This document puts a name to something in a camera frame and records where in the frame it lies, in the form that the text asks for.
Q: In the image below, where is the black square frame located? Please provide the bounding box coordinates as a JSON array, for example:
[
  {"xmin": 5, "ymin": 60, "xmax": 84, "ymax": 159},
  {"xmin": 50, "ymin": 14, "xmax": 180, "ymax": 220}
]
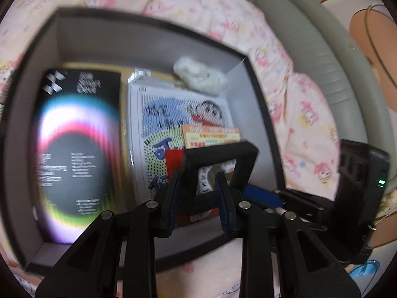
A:
[{"xmin": 181, "ymin": 141, "xmax": 259, "ymax": 216}]

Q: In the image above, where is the pink cartoon printed blanket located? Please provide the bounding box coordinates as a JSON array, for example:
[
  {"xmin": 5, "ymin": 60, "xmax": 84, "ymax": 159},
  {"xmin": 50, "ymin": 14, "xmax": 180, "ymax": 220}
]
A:
[{"xmin": 0, "ymin": 0, "xmax": 342, "ymax": 298}]

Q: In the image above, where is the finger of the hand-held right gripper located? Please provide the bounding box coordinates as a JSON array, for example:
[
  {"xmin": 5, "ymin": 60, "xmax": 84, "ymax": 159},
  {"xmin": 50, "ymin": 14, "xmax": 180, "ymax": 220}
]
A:
[
  {"xmin": 242, "ymin": 185, "xmax": 284, "ymax": 208},
  {"xmin": 273, "ymin": 189, "xmax": 340, "ymax": 224}
]

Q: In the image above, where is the grey storage box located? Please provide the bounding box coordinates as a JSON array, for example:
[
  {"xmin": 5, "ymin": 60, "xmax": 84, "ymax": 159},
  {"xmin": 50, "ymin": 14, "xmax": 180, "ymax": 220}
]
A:
[{"xmin": 3, "ymin": 6, "xmax": 286, "ymax": 275}]

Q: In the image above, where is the black rainbow-ring box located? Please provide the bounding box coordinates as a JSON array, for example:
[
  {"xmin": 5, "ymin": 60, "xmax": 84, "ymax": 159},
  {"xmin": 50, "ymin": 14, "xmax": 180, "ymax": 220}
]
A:
[{"xmin": 31, "ymin": 68, "xmax": 122, "ymax": 244}]

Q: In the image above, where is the white fluffy toy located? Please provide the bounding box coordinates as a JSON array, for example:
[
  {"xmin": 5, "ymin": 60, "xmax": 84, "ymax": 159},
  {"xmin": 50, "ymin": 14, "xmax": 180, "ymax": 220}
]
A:
[{"xmin": 173, "ymin": 55, "xmax": 228, "ymax": 95}]

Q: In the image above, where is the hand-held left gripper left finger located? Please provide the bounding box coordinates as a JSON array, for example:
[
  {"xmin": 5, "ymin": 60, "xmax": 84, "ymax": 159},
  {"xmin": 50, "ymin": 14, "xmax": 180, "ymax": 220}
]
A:
[{"xmin": 34, "ymin": 171, "xmax": 182, "ymax": 298}]

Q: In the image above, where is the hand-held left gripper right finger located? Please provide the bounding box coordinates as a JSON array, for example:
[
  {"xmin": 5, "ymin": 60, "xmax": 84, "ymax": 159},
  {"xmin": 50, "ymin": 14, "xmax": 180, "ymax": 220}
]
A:
[{"xmin": 215, "ymin": 171, "xmax": 362, "ymax": 298}]

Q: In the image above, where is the orange printed card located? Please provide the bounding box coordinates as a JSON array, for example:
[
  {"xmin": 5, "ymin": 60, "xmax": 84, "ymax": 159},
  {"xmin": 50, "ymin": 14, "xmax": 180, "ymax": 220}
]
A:
[{"xmin": 181, "ymin": 124, "xmax": 242, "ymax": 149}]

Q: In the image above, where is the red snack packet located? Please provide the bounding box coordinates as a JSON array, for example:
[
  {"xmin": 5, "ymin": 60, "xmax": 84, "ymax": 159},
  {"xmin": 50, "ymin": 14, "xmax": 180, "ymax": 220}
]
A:
[{"xmin": 164, "ymin": 148, "xmax": 239, "ymax": 222}]

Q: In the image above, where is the white cartoon cover book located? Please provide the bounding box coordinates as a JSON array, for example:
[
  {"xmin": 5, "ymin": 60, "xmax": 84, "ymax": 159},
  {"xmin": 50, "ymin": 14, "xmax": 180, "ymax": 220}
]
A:
[{"xmin": 127, "ymin": 70, "xmax": 239, "ymax": 207}]

